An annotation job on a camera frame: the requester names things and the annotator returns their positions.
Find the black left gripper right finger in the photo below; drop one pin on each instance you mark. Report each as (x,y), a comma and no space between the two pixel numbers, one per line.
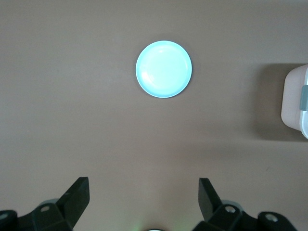
(211,207)

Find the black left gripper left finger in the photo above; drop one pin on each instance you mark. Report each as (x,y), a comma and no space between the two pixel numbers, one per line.
(72,204)

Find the white lidded storage box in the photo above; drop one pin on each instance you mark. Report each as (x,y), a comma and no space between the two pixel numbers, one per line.
(292,101)

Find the brown table mat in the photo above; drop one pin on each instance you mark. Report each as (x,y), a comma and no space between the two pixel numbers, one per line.
(72,96)

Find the light blue round plate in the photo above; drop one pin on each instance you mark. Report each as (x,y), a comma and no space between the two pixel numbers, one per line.
(163,69)

